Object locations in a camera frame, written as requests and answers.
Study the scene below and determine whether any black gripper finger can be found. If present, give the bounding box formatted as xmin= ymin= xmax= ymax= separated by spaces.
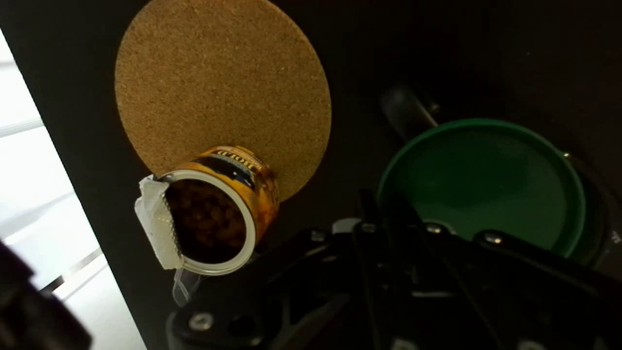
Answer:
xmin=330 ymin=191 xmax=421 ymax=284

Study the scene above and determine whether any green plastic lid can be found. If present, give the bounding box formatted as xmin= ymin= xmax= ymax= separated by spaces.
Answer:
xmin=376 ymin=119 xmax=586 ymax=259

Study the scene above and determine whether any clear plastic container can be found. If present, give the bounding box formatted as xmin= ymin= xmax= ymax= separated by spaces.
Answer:
xmin=170 ymin=270 xmax=199 ymax=305

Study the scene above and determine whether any round cork mat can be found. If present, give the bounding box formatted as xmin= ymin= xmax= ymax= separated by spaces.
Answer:
xmin=114 ymin=0 xmax=332 ymax=200

